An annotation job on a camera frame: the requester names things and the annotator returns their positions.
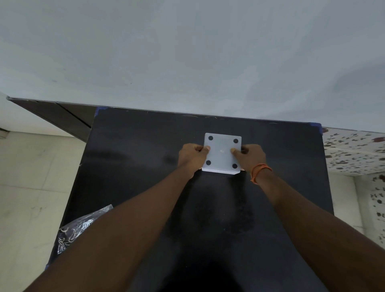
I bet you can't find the person's right forearm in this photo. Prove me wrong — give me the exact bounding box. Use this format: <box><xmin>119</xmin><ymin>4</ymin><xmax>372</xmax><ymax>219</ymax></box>
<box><xmin>256</xmin><ymin>168</ymin><xmax>385</xmax><ymax>292</ymax></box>

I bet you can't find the orange thread wristband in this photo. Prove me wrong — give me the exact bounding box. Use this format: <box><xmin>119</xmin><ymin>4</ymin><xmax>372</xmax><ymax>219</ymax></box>
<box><xmin>250</xmin><ymin>163</ymin><xmax>273</xmax><ymax>185</ymax></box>

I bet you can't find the white square scale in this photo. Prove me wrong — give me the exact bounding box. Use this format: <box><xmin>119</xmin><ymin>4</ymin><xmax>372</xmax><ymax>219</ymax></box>
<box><xmin>201</xmin><ymin>133</ymin><xmax>245</xmax><ymax>175</ymax></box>

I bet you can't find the person's right hand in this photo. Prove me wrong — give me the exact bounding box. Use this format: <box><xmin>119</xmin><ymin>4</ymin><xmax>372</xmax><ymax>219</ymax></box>
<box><xmin>231</xmin><ymin>144</ymin><xmax>267</xmax><ymax>175</ymax></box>

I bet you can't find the dark brown cabinet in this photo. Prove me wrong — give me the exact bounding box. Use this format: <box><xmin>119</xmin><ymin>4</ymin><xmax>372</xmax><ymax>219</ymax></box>
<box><xmin>7</xmin><ymin>97</ymin><xmax>98</xmax><ymax>142</ymax></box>

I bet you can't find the person's left forearm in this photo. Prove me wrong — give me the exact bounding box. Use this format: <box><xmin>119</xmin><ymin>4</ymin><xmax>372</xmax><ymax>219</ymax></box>
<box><xmin>24</xmin><ymin>165</ymin><xmax>200</xmax><ymax>292</ymax></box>

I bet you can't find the black table mat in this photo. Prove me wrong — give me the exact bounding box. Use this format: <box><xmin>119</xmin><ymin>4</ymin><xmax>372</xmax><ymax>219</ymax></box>
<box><xmin>45</xmin><ymin>106</ymin><xmax>334</xmax><ymax>292</ymax></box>

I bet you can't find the clear plastic bag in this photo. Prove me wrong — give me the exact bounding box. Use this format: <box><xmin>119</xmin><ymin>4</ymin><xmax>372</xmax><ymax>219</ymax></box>
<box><xmin>54</xmin><ymin>205</ymin><xmax>114</xmax><ymax>255</ymax></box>

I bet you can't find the person's left hand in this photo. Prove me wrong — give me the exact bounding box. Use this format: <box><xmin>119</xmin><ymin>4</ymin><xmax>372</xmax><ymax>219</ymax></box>
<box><xmin>178</xmin><ymin>143</ymin><xmax>211</xmax><ymax>179</ymax></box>

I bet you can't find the speckled white counter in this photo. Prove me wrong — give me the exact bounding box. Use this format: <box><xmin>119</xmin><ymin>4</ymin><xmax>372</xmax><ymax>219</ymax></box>
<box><xmin>322</xmin><ymin>128</ymin><xmax>385</xmax><ymax>176</ymax></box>

